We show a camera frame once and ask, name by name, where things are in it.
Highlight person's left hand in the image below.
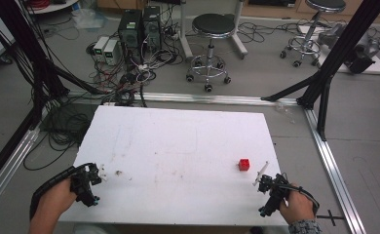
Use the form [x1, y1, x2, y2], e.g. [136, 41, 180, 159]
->
[34, 177, 79, 226]

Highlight red cube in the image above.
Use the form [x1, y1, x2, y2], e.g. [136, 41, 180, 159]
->
[238, 158, 251, 173]

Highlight black frame post with cables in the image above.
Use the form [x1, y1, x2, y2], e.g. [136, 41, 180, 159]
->
[0, 0, 108, 131]

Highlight clear plastic bag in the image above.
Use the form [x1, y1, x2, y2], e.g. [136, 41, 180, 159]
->
[71, 8, 108, 31]

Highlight person's grey patterned sleeve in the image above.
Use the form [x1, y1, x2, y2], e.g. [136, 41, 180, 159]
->
[287, 219, 323, 234]

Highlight black computer tower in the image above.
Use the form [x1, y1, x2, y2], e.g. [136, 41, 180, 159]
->
[141, 5, 163, 53]
[117, 9, 144, 64]

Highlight black cable bundle on floor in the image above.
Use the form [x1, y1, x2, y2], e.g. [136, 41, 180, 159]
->
[22, 102, 98, 172]

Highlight white power supply unit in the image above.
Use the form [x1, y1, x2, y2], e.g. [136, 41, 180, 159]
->
[102, 38, 120, 66]
[93, 35, 110, 62]

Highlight tangle of cables near computers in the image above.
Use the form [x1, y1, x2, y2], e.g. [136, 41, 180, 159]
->
[85, 6, 186, 108]

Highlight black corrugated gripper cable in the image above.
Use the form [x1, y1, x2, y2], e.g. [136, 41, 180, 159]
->
[29, 163, 89, 220]

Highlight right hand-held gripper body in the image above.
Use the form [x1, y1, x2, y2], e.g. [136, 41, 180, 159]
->
[256, 173, 292, 218]

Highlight black frame post with braces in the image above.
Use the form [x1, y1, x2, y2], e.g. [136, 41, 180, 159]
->
[260, 0, 380, 142]

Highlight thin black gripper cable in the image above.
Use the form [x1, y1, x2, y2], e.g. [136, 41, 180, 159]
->
[275, 180, 321, 217]

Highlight grey device on white board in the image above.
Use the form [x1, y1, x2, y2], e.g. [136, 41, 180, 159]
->
[297, 22, 380, 76]

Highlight white stand legs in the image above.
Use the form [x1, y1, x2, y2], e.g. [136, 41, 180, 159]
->
[177, 0, 249, 62]

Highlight person's right hand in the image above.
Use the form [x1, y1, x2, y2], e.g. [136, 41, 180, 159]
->
[279, 183, 317, 226]

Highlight loose black floor cables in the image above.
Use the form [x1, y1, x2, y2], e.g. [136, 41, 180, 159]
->
[236, 18, 380, 62]

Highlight black round stool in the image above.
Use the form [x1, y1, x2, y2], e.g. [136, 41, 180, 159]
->
[279, 0, 348, 68]
[185, 13, 238, 94]

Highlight aluminium floor rail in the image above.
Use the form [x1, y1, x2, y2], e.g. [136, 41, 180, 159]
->
[65, 90, 301, 107]
[303, 106, 368, 234]
[0, 106, 50, 219]

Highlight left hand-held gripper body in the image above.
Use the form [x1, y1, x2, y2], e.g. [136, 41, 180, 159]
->
[69, 162, 103, 209]

